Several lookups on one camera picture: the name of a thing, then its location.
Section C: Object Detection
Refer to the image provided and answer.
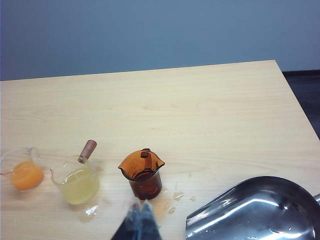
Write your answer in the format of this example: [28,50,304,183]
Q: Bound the wood-handled beaker with yellow liquid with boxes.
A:
[50,139,100,206]

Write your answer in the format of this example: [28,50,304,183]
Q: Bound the amber glass beaker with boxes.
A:
[117,148,166,201]

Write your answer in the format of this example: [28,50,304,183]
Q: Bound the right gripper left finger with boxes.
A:
[111,197,141,240]

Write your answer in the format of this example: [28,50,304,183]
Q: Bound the stainless steel ice scoop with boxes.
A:
[184,176,320,240]

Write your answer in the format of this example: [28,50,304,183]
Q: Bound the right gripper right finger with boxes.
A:
[138,201,163,240]

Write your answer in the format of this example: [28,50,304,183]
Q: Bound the glass beaker with orange juice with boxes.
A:
[0,146,45,192]

